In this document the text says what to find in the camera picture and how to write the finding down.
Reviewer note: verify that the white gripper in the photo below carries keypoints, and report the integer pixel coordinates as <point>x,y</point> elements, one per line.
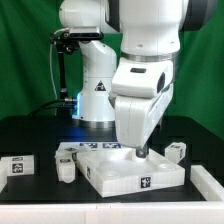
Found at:
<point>136,118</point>

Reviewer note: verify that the white square table top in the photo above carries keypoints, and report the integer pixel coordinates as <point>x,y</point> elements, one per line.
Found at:
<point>114,172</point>

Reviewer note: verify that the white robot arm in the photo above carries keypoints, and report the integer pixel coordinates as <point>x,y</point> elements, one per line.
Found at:
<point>129,49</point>

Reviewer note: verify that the white sheet with tags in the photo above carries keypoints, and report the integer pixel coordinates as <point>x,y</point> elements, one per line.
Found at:
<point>88,145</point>

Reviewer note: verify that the white obstacle fence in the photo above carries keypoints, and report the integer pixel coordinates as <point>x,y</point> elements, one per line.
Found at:
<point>210,211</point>

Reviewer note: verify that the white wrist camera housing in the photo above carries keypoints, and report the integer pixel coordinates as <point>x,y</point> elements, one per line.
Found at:
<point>141,79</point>

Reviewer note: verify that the black camera stand pole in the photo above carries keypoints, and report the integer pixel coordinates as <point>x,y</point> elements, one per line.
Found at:
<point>63,89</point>

